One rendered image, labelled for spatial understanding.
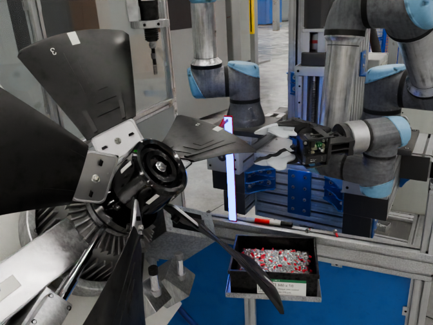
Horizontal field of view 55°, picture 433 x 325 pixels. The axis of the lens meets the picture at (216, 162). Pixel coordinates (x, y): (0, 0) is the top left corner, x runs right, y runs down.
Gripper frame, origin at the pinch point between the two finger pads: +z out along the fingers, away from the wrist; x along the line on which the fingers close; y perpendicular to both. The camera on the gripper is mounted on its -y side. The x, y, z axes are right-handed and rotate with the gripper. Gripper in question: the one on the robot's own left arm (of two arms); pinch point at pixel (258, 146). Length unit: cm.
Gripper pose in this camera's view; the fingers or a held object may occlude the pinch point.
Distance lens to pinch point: 93.9
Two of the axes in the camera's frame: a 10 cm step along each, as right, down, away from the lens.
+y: 2.4, 4.4, -8.6
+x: 0.3, 8.9, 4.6
